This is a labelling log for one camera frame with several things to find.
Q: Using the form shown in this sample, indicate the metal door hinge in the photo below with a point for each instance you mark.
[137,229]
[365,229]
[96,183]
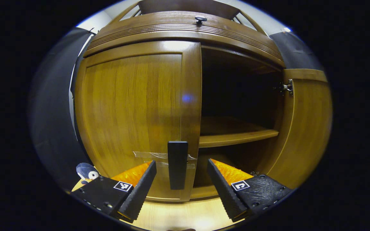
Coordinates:
[254,173]
[286,87]

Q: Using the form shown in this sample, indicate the penguin plush toy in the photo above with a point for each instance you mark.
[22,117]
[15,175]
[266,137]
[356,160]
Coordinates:
[88,172]

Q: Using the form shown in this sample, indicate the wooden inner shelf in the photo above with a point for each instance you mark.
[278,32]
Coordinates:
[233,133]

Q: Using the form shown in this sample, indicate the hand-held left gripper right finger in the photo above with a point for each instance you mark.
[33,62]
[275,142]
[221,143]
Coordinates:
[225,192]

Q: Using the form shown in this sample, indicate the black backdrop cloth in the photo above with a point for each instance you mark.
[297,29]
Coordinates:
[53,128]

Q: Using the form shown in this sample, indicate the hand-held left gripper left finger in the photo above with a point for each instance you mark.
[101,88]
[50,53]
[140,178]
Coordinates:
[140,192]

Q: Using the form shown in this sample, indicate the black round drawer knob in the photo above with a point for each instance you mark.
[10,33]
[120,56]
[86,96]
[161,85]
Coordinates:
[200,19]

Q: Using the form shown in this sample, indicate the wooden shoe cabinet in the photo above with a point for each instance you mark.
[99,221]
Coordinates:
[185,32]

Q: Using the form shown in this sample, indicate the clear tape strip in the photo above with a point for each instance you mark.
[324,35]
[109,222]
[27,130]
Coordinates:
[149,155]

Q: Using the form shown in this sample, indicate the wooden cabinet door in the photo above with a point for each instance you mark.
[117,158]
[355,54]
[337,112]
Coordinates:
[307,128]
[133,106]

